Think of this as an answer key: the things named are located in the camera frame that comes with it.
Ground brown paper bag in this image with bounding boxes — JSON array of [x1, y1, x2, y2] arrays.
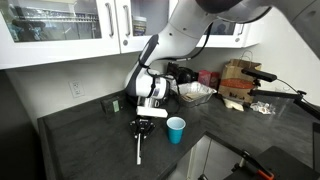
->
[[218, 50, 263, 104]]

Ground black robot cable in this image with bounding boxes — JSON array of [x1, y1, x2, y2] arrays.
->
[[166, 23, 214, 62]]

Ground white crumpled napkin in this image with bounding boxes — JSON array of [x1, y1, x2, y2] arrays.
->
[[222, 97, 245, 112]]

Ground red box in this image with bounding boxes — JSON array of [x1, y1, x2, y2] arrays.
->
[[198, 69, 222, 91]]

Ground wide glass cabinet door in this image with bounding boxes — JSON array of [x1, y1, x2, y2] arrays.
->
[[0, 0, 121, 70]]

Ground black coffee maker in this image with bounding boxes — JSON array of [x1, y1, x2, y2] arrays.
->
[[166, 62, 199, 86]]

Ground clear plastic wrappers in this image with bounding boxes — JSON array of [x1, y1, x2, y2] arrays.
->
[[249, 100, 277, 115]]

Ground clamp with orange handle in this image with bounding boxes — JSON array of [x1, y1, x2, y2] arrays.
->
[[233, 149, 276, 180]]

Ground silver cabinet door handle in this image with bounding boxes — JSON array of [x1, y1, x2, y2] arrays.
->
[[104, 2, 114, 38], [122, 4, 132, 38]]

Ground black table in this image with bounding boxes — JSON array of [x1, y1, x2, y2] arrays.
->
[[223, 145, 320, 180]]

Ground small black box green label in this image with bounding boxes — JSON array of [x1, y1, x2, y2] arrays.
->
[[100, 95, 124, 118]]

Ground narrow glass cabinet door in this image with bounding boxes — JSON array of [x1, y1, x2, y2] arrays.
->
[[114, 0, 179, 54]]

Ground white wall power outlet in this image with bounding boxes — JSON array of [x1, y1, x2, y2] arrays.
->
[[68, 79, 85, 99]]

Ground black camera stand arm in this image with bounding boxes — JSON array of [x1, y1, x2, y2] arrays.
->
[[248, 78, 320, 121]]

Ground black external camera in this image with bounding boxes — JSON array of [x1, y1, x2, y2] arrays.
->
[[241, 67, 278, 83]]

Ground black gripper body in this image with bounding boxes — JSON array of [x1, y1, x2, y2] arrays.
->
[[129, 117, 157, 135]]

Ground blue plastic cup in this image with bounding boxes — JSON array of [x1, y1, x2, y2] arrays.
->
[[166, 116, 187, 145]]

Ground metal dish rack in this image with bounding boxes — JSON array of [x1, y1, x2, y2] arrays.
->
[[6, 5, 101, 43]]

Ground thin black camera cable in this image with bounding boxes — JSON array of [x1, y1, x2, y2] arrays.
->
[[275, 78, 320, 108]]

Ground black toaster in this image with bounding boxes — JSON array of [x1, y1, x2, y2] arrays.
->
[[124, 87, 172, 113]]

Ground white cabinet door behind robot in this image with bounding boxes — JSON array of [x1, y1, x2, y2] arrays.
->
[[196, 6, 264, 49]]

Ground can inside cabinet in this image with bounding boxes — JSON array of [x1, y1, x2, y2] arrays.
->
[[131, 15, 148, 37]]

